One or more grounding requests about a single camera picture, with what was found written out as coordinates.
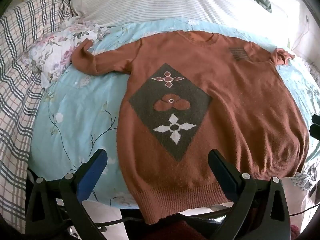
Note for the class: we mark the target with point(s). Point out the orange-brown patterned sweater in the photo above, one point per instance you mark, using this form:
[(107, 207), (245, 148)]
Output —
[(237, 92)]

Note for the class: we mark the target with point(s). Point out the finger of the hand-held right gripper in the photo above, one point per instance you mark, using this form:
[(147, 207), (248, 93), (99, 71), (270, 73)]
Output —
[(315, 132), (316, 119)]

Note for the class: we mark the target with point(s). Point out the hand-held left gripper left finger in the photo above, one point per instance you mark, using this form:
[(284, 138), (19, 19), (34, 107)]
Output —
[(93, 173)]

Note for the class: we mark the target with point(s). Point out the plaid blanket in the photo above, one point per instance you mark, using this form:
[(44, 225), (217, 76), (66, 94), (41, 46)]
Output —
[(15, 92)]

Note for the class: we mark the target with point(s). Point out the light blue floral bedsheet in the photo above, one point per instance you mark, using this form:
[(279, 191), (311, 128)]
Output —
[(82, 110)]

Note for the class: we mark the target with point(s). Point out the dark red cloth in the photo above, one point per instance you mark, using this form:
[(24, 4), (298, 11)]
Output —
[(175, 232)]

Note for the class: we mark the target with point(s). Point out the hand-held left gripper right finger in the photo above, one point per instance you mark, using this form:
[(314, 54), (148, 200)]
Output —
[(228, 181)]

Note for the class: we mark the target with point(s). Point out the white pink floral pillow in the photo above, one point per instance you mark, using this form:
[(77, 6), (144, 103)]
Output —
[(57, 45)]

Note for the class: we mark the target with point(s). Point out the white striped pillow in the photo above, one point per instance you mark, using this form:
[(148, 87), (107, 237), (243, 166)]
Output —
[(162, 2)]

